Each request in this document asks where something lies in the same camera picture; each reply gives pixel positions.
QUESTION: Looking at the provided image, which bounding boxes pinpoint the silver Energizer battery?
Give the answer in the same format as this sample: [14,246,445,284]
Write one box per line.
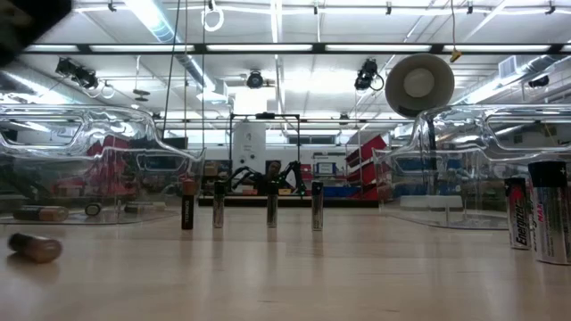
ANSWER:
[527,160,571,266]
[212,180,226,229]
[504,177,533,251]
[266,180,279,228]

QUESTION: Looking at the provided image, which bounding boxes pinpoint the metal screws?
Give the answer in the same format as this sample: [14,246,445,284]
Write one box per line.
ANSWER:
[310,180,325,232]

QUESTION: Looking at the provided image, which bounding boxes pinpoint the person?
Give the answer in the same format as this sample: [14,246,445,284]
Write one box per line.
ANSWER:
[265,160,284,196]

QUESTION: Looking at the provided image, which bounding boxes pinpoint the white cabinet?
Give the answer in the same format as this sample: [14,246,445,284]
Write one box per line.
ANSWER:
[232,120,268,176]

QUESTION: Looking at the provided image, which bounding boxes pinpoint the small background monitor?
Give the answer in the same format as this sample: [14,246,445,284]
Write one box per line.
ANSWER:
[313,160,339,178]

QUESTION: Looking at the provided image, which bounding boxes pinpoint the blue storage bins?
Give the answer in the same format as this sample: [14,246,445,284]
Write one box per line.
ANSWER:
[321,185,362,200]

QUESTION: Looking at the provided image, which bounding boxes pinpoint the red shelf rack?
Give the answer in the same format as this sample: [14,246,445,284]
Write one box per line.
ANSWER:
[345,135,389,202]

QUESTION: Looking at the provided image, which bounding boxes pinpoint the white desk lamp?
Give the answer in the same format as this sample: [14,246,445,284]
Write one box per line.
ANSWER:
[384,53,456,173]

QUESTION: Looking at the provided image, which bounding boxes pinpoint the clear plastic tray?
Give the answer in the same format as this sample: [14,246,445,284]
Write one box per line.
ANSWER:
[373,104,571,231]
[0,104,207,226]

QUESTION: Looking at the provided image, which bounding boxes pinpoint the red cabinet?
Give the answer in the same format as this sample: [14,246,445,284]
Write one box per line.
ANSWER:
[51,136,140,198]

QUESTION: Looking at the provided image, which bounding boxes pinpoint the black background rig frame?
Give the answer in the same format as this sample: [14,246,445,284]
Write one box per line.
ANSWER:
[228,112,302,179]

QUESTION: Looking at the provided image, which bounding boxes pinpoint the black overhead camera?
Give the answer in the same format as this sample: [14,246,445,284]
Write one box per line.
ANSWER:
[245,70,265,89]

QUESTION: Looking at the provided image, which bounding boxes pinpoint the black overhead frame beam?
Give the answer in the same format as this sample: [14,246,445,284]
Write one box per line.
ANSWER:
[21,42,571,56]

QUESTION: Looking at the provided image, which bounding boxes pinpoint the black hanging cable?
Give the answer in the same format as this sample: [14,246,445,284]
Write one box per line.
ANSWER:
[161,0,182,139]

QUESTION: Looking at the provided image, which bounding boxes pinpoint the white cable ring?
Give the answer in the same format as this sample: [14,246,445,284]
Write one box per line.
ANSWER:
[201,6,226,33]

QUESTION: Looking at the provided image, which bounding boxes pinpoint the yellow plug on cord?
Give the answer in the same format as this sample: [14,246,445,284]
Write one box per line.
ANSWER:
[449,0,463,63]

